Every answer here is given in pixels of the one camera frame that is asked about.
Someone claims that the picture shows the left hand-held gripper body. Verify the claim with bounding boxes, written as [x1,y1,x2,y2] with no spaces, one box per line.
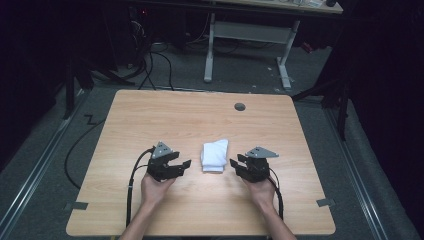
[146,141,181,183]

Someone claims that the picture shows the grey tape piece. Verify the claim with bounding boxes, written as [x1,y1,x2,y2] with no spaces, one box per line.
[315,198,336,208]
[64,201,90,211]

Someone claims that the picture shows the desk with white legs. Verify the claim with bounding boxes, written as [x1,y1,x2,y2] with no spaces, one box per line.
[202,0,344,90]

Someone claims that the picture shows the dark computer tower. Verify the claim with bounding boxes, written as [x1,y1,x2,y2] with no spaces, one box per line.
[128,4,155,69]

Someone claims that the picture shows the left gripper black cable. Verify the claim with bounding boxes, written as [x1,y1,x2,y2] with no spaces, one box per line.
[125,147,156,228]

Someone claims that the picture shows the person's right hand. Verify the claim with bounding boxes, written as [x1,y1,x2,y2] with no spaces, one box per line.
[245,178,278,210]

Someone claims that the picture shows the person's left hand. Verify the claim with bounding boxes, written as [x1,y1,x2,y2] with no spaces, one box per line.
[140,172,177,208]

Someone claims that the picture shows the metal floor rail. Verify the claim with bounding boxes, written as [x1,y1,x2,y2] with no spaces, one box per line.
[0,89,88,235]
[323,107,390,240]

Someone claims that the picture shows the white papers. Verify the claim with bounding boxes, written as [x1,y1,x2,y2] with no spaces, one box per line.
[292,0,325,9]

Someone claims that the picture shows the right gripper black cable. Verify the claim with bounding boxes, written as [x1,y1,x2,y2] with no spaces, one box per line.
[267,167,285,222]

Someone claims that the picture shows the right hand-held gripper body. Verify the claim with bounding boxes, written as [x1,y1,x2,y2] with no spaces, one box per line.
[244,146,280,184]

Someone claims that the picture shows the black floor cable bundle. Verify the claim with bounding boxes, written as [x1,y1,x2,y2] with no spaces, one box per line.
[119,46,175,92]

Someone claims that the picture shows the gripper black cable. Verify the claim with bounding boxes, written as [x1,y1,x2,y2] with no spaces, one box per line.
[125,147,156,228]
[267,167,285,222]

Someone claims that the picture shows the black floor cable loop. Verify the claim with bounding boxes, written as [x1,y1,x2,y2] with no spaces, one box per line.
[64,114,107,190]

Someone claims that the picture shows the black metal stand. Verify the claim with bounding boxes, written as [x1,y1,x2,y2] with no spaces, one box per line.
[291,75,352,142]
[62,56,136,120]

